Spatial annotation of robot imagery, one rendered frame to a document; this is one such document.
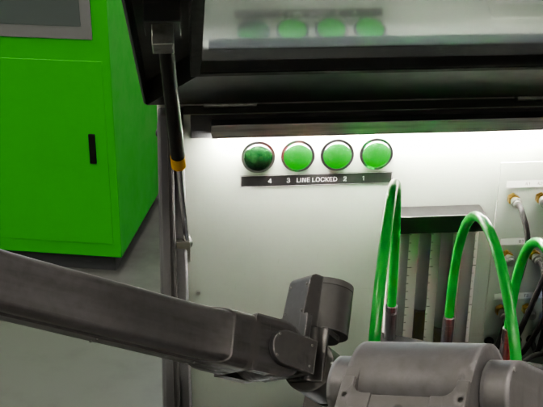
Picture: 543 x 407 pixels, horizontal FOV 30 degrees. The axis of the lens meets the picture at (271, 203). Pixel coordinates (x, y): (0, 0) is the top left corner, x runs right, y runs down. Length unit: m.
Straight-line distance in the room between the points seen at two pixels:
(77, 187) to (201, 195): 2.49
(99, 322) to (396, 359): 0.41
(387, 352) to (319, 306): 0.51
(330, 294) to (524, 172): 0.61
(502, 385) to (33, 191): 3.61
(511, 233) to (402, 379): 1.11
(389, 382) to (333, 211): 1.02
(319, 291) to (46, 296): 0.32
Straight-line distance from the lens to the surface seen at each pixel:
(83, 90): 3.87
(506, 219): 1.65
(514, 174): 1.62
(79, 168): 3.99
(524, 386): 0.58
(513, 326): 1.27
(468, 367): 0.55
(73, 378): 3.54
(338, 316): 1.09
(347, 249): 1.61
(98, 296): 0.93
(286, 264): 1.61
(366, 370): 0.58
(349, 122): 1.49
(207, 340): 0.98
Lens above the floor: 1.94
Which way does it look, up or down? 24 degrees down
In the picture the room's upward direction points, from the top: straight up
